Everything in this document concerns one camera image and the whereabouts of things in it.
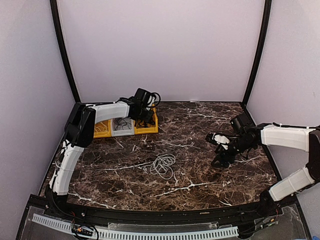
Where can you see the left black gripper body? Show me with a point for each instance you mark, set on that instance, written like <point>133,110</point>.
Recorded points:
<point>147,118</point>

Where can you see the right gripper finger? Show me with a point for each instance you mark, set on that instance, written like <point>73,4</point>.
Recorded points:
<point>218,149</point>
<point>219,161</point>

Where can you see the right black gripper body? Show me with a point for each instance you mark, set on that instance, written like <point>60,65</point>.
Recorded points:
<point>223,154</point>

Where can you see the yellow plastic bin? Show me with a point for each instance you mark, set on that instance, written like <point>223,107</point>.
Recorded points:
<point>141,127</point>
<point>102,129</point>

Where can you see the grey plastic bin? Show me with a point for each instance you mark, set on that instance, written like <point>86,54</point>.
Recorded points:
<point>122,127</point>

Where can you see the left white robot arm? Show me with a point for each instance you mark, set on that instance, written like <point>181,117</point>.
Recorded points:
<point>79,130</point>

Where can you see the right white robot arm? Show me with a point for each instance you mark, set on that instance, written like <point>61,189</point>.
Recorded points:
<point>249,136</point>

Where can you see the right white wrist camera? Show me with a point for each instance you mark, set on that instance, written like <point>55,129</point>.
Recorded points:
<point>218,139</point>

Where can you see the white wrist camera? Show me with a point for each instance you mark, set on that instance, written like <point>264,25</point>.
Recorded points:
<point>154,100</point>
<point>218,139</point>

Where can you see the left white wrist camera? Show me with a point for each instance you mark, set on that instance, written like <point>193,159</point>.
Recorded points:
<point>154,100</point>

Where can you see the black front rail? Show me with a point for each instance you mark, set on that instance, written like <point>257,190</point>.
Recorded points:
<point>241,214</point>

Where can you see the white slotted cable duct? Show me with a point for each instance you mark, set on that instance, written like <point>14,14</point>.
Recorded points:
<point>117,231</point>

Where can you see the left black frame post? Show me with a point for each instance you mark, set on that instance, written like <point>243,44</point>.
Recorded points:
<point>62,49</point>

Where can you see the black frame post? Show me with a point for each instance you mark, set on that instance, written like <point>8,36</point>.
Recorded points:
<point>62,49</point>
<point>258,52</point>

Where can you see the right black frame post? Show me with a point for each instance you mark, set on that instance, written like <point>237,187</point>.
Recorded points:
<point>258,52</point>

